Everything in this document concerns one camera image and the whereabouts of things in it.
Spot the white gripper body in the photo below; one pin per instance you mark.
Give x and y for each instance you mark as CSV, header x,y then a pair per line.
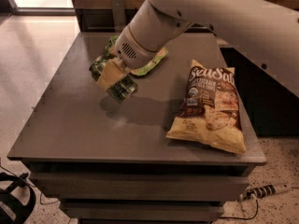
x,y
133,54

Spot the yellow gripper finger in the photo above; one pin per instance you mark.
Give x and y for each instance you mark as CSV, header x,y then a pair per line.
x,y
114,71

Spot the green soda can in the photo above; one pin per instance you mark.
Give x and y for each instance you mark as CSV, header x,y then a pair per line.
x,y
122,89

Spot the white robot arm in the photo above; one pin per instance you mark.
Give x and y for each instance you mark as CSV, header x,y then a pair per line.
x,y
265,33

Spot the yellow brown chips bag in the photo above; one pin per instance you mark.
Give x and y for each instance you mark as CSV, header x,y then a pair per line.
x,y
210,112

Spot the black white striped power strip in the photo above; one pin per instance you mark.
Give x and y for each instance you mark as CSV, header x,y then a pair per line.
x,y
264,191

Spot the left metal wall bracket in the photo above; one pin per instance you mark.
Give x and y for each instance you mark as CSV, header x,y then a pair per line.
x,y
118,12

